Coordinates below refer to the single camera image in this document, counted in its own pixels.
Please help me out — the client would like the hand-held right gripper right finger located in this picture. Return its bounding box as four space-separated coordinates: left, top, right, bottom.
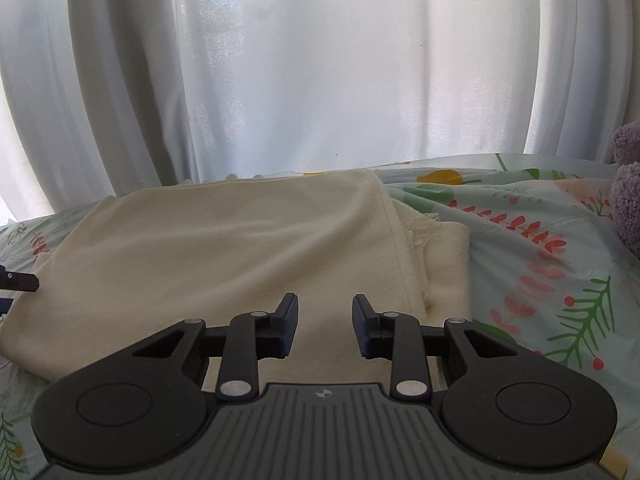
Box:
352 294 523 402

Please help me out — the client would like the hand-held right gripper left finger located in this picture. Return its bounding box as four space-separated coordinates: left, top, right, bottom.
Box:
127 292 300 402

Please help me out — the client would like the cream long-sleeve sweater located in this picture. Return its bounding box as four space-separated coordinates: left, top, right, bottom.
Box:
0 167 471 381

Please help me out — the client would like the floral bedsheet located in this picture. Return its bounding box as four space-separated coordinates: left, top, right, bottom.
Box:
0 152 640 480

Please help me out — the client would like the white curtain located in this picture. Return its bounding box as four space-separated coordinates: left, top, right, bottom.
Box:
0 0 640 223

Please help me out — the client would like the purple plush toy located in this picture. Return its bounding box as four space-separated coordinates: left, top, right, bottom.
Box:
611 121 640 261

